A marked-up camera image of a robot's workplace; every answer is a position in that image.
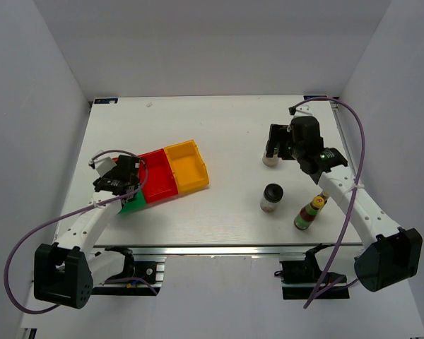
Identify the blue table label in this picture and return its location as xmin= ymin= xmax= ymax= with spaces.
xmin=93 ymin=97 xmax=118 ymax=105
xmin=303 ymin=95 xmax=328 ymax=100

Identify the red chili sauce bottle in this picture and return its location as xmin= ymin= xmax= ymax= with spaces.
xmin=293 ymin=192 xmax=329 ymax=230

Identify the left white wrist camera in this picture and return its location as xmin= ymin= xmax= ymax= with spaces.
xmin=88 ymin=157 xmax=116 ymax=177

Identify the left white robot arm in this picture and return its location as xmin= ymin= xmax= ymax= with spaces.
xmin=33 ymin=155 xmax=148 ymax=309

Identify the right blue table label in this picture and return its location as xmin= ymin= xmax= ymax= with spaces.
xmin=303 ymin=95 xmax=328 ymax=100

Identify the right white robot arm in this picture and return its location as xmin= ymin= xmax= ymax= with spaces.
xmin=265 ymin=116 xmax=423 ymax=292

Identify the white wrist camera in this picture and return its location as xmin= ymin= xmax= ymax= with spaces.
xmin=288 ymin=104 xmax=314 ymax=117
xmin=88 ymin=157 xmax=116 ymax=177

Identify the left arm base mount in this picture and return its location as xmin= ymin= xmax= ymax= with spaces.
xmin=88 ymin=246 xmax=165 ymax=296

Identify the yellow plastic bin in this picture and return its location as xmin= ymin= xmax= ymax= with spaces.
xmin=164 ymin=140 xmax=209 ymax=194

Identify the green plastic bin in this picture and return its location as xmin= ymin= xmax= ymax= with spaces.
xmin=119 ymin=190 xmax=146 ymax=214

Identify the red plastic bin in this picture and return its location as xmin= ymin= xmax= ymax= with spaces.
xmin=140 ymin=149 xmax=178 ymax=204

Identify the white spice jar black lid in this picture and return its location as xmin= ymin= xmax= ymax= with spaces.
xmin=262 ymin=150 xmax=280 ymax=167

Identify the left blue table label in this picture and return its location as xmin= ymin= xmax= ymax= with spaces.
xmin=93 ymin=97 xmax=118 ymax=105

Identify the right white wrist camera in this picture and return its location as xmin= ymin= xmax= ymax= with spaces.
xmin=288 ymin=104 xmax=314 ymax=117

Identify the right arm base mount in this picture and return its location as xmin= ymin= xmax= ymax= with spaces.
xmin=273 ymin=244 xmax=350 ymax=300

